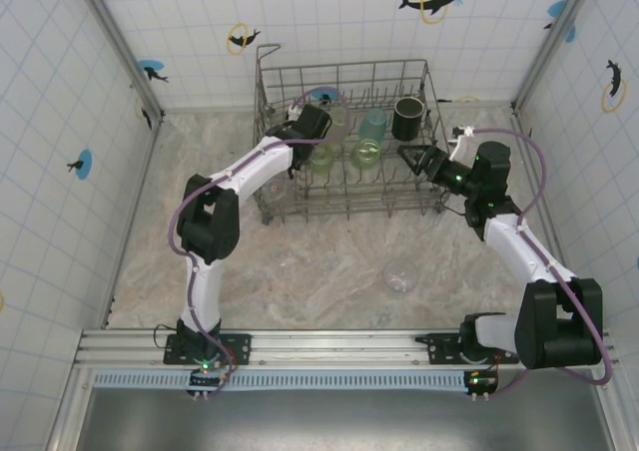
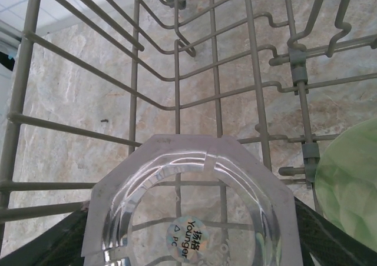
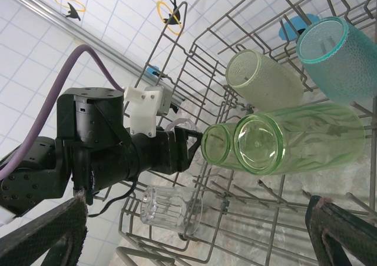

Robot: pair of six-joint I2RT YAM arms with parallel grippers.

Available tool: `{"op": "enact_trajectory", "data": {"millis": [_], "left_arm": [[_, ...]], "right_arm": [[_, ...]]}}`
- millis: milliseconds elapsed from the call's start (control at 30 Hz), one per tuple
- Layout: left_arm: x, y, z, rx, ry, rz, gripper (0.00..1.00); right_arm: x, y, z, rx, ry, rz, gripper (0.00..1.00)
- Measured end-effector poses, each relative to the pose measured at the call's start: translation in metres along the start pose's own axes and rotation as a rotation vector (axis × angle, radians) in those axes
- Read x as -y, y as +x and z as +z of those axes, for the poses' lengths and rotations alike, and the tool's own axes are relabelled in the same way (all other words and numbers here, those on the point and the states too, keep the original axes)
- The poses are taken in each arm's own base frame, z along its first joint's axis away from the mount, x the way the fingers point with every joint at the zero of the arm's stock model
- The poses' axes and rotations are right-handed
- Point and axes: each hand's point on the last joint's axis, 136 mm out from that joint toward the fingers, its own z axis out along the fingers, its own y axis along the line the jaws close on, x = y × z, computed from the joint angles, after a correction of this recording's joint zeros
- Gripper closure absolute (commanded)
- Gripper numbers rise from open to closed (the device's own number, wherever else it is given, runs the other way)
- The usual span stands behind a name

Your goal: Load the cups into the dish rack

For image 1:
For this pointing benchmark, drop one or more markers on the clear plastic cup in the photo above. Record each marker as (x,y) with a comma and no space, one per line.
(399,279)
(278,190)

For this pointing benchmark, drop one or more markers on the aluminium frame rail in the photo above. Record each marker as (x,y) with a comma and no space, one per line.
(141,186)
(209,108)
(522,123)

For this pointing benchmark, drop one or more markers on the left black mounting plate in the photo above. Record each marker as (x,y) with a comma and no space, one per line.
(239,346)

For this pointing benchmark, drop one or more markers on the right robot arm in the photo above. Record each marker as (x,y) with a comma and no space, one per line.
(559,321)

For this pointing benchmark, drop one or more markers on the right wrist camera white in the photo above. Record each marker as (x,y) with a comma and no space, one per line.
(461,133)

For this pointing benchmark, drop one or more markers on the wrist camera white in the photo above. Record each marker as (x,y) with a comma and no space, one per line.
(292,114)
(461,133)

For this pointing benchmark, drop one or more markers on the black mug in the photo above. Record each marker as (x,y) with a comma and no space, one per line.
(407,124)

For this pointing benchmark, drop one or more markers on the pale green translucent cup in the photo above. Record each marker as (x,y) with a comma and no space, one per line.
(340,117)

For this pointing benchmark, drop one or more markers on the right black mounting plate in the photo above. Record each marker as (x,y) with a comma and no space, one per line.
(439,348)

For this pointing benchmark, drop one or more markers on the translucent light blue cup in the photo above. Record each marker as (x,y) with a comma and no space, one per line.
(373,124)

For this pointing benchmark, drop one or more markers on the aluminium frame post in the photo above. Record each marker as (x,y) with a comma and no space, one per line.
(539,67)
(120,47)

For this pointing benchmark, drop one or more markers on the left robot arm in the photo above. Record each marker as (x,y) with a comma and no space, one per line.
(207,221)

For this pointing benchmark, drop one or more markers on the tall green plastic cup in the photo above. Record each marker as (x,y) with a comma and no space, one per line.
(323,159)

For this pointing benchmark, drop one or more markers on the black mounting plate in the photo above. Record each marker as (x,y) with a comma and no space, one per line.
(439,348)
(239,346)

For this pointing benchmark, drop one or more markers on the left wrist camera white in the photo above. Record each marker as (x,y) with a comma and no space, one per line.
(292,114)

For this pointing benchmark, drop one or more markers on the grey metal panel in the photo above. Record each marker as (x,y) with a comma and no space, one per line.
(324,421)

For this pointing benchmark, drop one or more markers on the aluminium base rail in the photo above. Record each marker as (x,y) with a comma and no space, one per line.
(324,343)

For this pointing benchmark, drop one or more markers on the short green plastic cup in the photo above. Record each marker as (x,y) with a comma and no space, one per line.
(367,154)

